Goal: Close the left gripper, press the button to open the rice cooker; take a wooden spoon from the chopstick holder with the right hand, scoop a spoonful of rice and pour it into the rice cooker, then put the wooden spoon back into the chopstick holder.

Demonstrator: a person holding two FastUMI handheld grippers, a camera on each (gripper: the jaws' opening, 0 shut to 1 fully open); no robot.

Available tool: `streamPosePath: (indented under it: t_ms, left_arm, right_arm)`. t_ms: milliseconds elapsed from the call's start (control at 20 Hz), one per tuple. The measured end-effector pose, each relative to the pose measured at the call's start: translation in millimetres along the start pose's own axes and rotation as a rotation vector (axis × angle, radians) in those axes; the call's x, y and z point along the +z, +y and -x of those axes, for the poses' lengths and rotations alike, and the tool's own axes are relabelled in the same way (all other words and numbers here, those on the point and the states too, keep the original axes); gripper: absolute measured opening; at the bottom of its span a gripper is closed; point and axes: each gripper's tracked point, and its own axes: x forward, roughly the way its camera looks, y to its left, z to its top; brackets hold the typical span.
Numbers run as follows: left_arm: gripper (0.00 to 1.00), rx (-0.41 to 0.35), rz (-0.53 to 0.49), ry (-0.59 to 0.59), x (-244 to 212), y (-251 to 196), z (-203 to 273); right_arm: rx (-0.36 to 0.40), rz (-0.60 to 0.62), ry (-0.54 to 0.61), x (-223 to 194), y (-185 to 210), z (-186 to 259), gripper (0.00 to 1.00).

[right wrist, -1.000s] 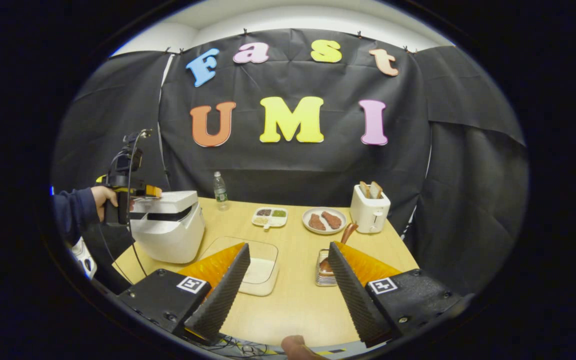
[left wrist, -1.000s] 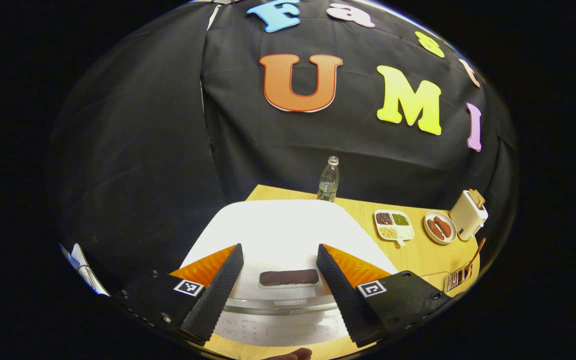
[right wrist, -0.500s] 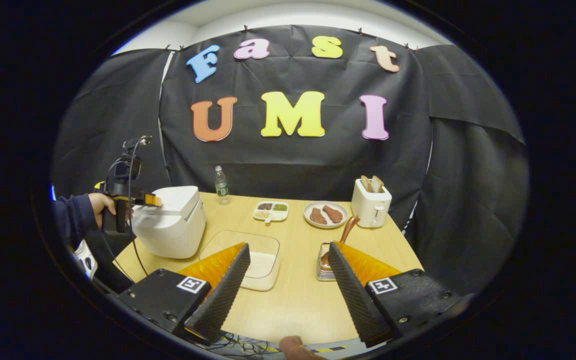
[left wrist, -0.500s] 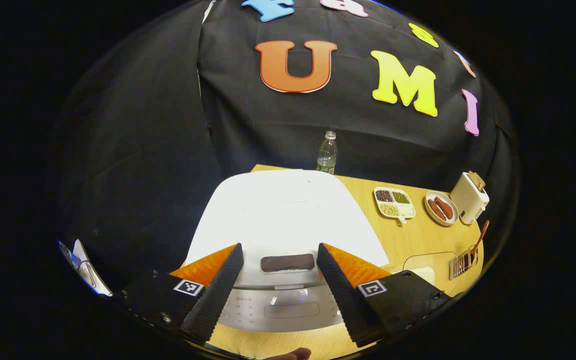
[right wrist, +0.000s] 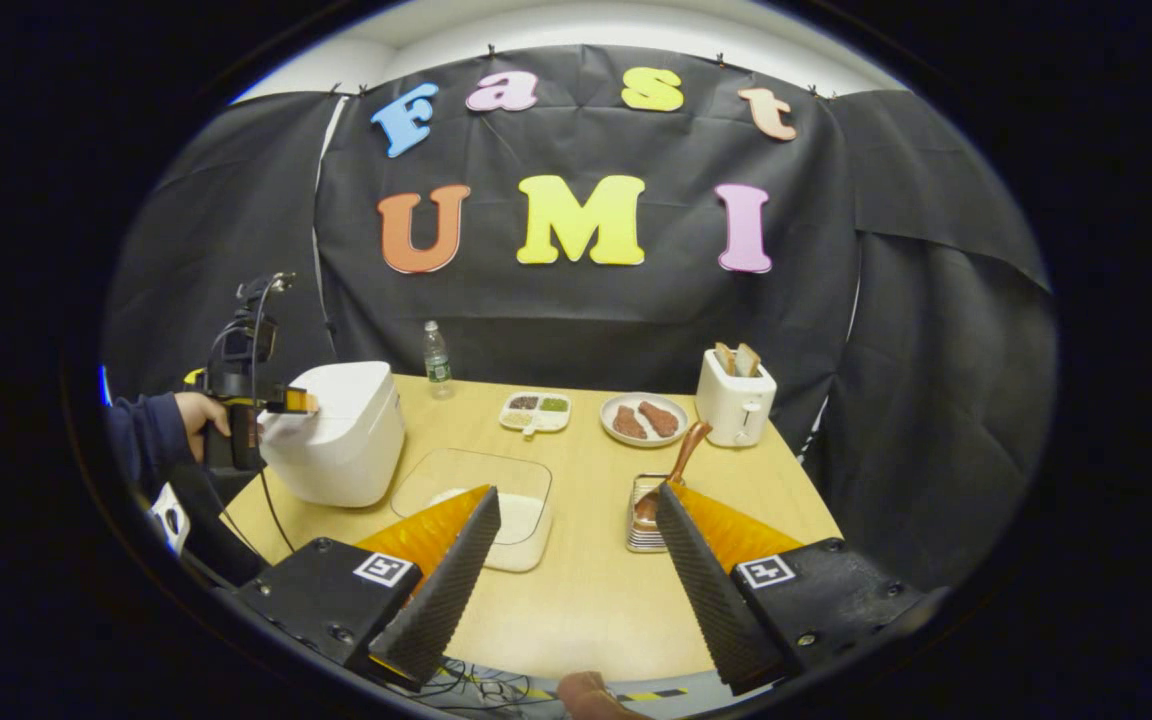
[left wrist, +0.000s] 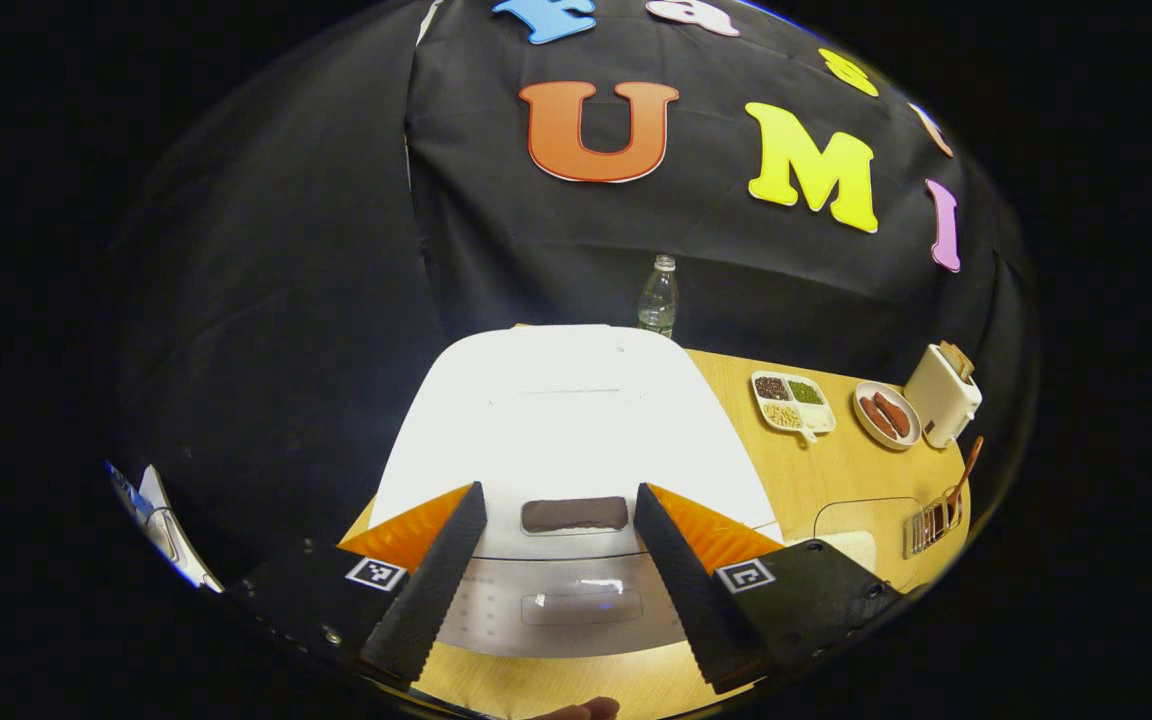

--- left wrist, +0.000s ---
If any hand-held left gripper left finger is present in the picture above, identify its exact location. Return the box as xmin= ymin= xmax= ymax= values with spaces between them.
xmin=236 ymin=482 xmax=489 ymax=686

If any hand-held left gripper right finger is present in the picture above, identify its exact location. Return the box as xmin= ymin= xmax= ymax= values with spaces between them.
xmin=633 ymin=482 xmax=903 ymax=694

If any white rice cooker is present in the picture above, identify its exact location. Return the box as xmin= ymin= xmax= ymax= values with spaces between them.
xmin=366 ymin=324 xmax=785 ymax=659

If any brown wooden spoon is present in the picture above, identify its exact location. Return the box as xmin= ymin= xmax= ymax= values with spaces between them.
xmin=946 ymin=435 xmax=985 ymax=521

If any white divided grain tray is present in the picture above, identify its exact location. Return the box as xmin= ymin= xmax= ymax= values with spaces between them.
xmin=750 ymin=370 xmax=837 ymax=443

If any white oval plate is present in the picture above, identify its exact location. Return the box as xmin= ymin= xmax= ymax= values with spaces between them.
xmin=853 ymin=380 xmax=923 ymax=451

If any brown sausage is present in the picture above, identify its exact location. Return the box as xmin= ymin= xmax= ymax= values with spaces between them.
xmin=859 ymin=396 xmax=897 ymax=441
xmin=874 ymin=391 xmax=911 ymax=438

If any clear plastic water bottle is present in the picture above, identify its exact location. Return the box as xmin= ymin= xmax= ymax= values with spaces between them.
xmin=637 ymin=254 xmax=680 ymax=339

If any white toaster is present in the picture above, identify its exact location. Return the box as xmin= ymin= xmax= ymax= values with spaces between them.
xmin=903 ymin=342 xmax=983 ymax=449

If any black backdrop cloth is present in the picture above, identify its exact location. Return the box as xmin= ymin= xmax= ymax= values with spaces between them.
xmin=111 ymin=0 xmax=1037 ymax=581

